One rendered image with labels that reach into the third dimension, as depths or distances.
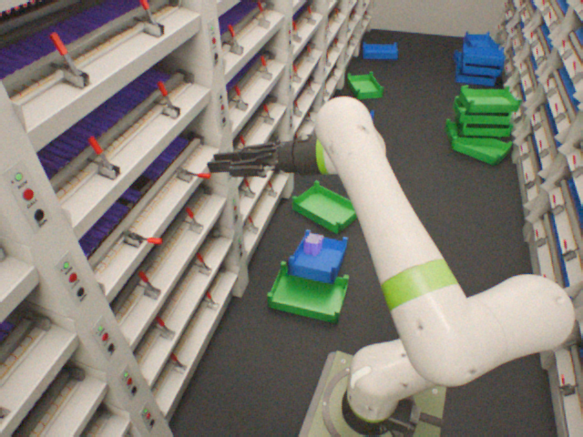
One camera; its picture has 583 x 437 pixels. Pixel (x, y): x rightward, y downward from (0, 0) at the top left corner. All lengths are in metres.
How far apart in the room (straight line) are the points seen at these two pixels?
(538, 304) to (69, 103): 0.82
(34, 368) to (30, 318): 0.09
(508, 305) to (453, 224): 1.61
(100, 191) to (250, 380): 0.99
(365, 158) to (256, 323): 1.17
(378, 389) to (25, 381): 0.70
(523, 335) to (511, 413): 1.05
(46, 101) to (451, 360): 0.76
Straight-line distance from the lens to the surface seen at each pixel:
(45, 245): 0.84
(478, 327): 0.70
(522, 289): 0.77
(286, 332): 1.78
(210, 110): 1.32
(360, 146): 0.77
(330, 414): 1.27
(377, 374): 1.05
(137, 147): 1.05
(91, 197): 0.93
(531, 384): 1.87
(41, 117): 0.81
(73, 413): 1.12
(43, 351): 0.97
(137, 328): 1.19
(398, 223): 0.71
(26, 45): 0.96
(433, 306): 0.67
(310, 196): 2.36
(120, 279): 1.05
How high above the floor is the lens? 1.48
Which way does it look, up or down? 42 degrees down
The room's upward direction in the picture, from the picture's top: 1 degrees counter-clockwise
